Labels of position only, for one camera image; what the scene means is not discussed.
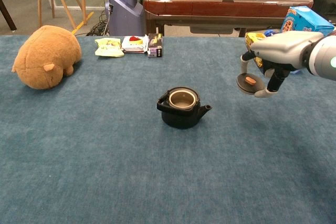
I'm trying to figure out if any black lid with wooden knob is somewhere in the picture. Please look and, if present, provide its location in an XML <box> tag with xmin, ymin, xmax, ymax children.
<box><xmin>236</xmin><ymin>72</ymin><xmax>266</xmax><ymax>96</ymax></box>

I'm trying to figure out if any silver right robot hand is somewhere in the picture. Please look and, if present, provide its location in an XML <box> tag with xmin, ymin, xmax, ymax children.
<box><xmin>240</xmin><ymin>30</ymin><xmax>325</xmax><ymax>99</ymax></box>

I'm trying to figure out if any white snack packet red picture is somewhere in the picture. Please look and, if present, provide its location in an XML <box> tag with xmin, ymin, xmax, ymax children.
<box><xmin>121</xmin><ymin>35</ymin><xmax>148</xmax><ymax>54</ymax></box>

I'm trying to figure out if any black cast iron teapot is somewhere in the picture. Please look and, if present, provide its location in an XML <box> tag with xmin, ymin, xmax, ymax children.
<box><xmin>156</xmin><ymin>86</ymin><xmax>212</xmax><ymax>130</ymax></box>

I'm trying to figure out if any black floor cable bundle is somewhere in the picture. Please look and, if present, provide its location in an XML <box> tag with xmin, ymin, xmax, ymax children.
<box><xmin>86</xmin><ymin>11</ymin><xmax>110</xmax><ymax>37</ymax></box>

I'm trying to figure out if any yellow biscuit pack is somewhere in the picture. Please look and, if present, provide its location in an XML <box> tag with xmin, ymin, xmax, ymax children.
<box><xmin>245</xmin><ymin>31</ymin><xmax>267</xmax><ymax>69</ymax></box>

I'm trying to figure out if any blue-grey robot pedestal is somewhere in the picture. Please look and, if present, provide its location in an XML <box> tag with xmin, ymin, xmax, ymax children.
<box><xmin>104</xmin><ymin>0</ymin><xmax>145</xmax><ymax>37</ymax></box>

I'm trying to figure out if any blue plastic drink bottle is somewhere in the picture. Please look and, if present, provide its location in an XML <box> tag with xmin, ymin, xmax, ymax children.
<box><xmin>264</xmin><ymin>29</ymin><xmax>301</xmax><ymax>74</ymax></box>

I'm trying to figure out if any brown mahjong table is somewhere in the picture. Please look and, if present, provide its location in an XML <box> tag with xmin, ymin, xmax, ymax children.
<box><xmin>143</xmin><ymin>0</ymin><xmax>314</xmax><ymax>38</ymax></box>

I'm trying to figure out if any blue cookie box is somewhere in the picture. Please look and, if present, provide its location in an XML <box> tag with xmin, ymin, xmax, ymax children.
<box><xmin>280</xmin><ymin>5</ymin><xmax>335</xmax><ymax>36</ymax></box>

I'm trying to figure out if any yellow-green snack bag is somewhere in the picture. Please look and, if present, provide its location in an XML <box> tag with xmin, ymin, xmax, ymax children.
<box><xmin>94</xmin><ymin>37</ymin><xmax>125</xmax><ymax>58</ymax></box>

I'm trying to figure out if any brown plush capybara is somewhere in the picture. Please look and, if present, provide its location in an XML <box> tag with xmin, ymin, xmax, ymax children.
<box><xmin>11</xmin><ymin>25</ymin><xmax>82</xmax><ymax>90</ymax></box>

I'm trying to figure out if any black bag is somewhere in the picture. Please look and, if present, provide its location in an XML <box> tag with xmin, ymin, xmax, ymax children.
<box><xmin>311</xmin><ymin>0</ymin><xmax>336</xmax><ymax>23</ymax></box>

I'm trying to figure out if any blue table cloth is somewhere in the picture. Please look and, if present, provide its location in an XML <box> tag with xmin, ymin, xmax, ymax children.
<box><xmin>0</xmin><ymin>35</ymin><xmax>336</xmax><ymax>224</ymax></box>

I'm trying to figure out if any dark table leg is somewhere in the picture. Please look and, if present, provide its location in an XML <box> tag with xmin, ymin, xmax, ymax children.
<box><xmin>0</xmin><ymin>0</ymin><xmax>17</xmax><ymax>31</ymax></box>

